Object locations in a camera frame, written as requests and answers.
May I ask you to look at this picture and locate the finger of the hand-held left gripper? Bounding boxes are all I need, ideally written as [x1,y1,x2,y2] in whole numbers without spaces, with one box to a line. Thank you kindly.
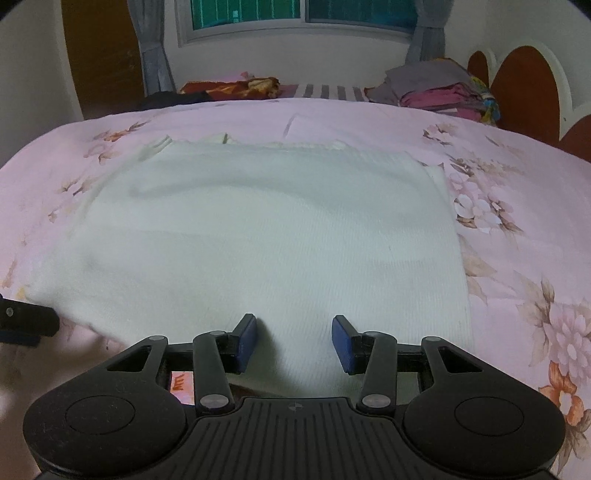
[0,298,61,347]

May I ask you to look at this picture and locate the black cloth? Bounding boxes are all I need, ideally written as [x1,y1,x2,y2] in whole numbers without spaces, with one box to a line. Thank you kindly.
[139,91,208,112]

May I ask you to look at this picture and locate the grey striped cloth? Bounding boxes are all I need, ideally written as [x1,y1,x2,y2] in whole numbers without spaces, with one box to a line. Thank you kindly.
[281,83,370,101]

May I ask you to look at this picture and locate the white knit sweater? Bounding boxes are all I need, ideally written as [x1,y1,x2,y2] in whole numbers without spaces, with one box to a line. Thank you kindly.
[28,134,476,398]

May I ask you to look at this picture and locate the pink folded clothes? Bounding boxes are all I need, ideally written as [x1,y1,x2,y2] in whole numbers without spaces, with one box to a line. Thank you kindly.
[399,83,483,116]

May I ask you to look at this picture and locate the brown wooden door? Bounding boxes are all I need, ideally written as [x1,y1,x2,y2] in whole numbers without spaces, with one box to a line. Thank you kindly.
[62,0,146,121]

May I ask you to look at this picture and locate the grey folded clothes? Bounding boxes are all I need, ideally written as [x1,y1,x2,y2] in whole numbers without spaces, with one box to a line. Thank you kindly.
[365,58,472,106]

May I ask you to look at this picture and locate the red and white headboard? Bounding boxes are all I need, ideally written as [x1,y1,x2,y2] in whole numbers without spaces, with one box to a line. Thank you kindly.
[466,28,591,164]

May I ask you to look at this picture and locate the red patterned cloth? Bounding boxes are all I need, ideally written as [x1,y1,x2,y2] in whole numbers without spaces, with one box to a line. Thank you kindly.
[179,76,281,101]

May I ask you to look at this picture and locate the grey curtain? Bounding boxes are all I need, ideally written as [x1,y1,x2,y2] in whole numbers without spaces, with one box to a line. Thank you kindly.
[405,0,446,63]
[127,0,178,95]

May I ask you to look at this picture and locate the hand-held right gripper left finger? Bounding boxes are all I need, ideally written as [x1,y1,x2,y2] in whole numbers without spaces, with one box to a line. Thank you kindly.
[104,314,258,416]

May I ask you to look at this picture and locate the pink floral bed sheet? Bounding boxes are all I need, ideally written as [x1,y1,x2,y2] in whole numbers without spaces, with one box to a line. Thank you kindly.
[0,97,591,480]

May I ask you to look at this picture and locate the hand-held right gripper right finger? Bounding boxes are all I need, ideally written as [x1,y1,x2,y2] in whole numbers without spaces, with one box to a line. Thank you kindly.
[332,315,488,414]

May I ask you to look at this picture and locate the multicoloured folded cloth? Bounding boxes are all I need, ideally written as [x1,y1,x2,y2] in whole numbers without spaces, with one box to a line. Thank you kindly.
[468,76,502,127]

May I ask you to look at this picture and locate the window with white frame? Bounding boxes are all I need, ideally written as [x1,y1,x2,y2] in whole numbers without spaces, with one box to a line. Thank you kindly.
[175,0,428,47]

